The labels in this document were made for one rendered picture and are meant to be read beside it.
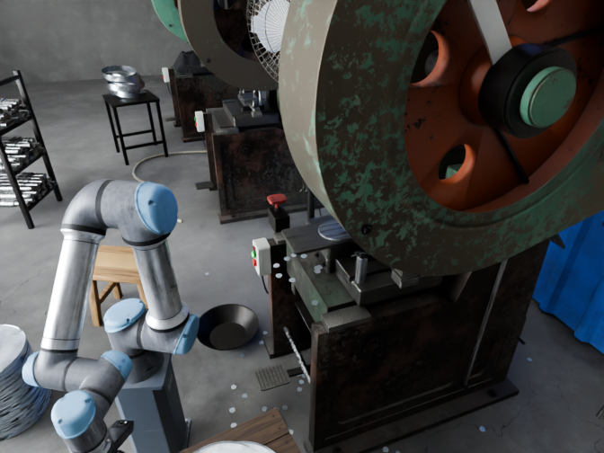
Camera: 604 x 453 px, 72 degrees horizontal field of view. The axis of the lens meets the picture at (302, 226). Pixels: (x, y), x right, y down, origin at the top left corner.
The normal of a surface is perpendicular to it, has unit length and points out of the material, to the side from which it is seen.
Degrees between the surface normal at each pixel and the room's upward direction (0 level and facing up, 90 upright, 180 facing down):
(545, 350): 0
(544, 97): 90
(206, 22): 90
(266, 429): 0
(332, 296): 0
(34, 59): 90
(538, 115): 90
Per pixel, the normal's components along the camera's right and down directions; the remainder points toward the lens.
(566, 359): 0.00, -0.85
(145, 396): 0.08, 0.52
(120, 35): 0.35, 0.49
